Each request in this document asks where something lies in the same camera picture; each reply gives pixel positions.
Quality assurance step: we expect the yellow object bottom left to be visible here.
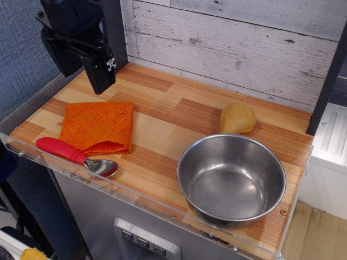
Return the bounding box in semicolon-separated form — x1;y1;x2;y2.
20;248;48;260

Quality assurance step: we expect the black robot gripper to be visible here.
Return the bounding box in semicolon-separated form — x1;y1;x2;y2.
36;1;117;95

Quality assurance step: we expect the silver button control panel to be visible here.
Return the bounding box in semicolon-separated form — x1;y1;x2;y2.
113;217;181;259

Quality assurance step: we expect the red handled metal spoon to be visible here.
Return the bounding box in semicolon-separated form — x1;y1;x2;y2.
36;137;118;178

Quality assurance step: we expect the dark right vertical post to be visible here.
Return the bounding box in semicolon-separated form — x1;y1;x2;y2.
306;24;346;135

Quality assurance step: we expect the orange cloth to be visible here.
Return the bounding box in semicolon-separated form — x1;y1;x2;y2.
59;101;135;155

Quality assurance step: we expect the clear acrylic front guard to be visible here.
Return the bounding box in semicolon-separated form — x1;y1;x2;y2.
0;132;288;260

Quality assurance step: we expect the stainless steel pot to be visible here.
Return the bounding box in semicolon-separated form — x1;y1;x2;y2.
177;134;286;228

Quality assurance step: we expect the dark vertical post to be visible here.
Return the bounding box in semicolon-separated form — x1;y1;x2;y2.
102;0;128;73
306;24;346;135

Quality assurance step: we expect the dark left vertical post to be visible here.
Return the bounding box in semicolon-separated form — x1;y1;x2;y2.
102;0;128;73

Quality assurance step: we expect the white side cabinet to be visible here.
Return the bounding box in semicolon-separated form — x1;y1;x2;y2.
298;103;346;219

